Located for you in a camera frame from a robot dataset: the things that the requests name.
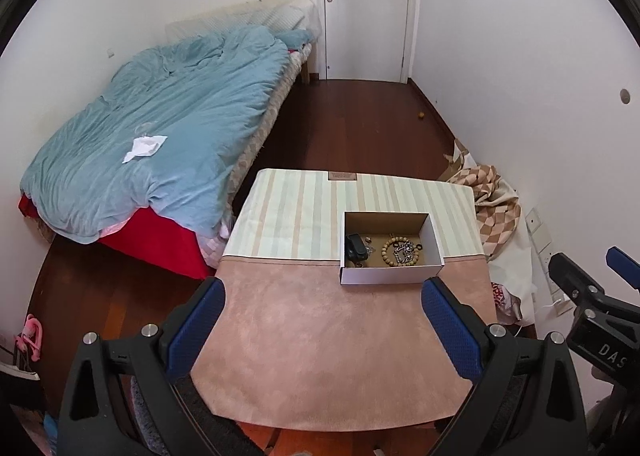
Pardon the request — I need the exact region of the white tissue on bed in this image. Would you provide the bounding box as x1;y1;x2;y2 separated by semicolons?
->
122;135;167;164

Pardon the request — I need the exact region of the black watch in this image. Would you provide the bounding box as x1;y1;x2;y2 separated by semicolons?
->
345;234;369;266

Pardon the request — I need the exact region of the pink object on floor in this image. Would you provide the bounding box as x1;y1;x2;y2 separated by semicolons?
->
15;314;43;362

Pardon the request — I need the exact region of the red bed sheet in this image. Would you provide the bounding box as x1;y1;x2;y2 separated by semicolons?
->
17;192;216;282

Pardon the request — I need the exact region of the white power strip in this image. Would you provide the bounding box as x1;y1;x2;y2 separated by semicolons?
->
525;208;573;316

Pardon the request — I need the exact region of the white charger cable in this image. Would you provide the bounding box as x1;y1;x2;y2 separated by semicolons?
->
512;296;566;337

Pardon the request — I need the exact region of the white headboard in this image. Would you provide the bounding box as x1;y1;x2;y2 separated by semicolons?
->
165;0;322;42

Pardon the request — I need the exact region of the checkered brown cloth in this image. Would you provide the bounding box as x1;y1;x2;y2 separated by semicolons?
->
440;138;522;260

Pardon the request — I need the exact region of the white cardboard box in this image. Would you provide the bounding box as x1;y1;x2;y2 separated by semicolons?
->
340;211;445;286

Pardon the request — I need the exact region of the light blue duvet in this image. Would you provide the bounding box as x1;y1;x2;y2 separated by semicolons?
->
20;26;312;244

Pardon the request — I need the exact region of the wooden bead bracelet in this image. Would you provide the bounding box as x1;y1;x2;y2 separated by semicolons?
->
380;235;420;268

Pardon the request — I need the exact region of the white door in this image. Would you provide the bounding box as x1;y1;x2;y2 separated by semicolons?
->
323;0;416;83

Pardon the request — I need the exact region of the white plastic bag red print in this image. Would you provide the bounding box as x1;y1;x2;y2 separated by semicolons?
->
491;283;522;325

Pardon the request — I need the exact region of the bed with checkered mattress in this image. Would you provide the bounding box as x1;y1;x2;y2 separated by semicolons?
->
196;43;314;268

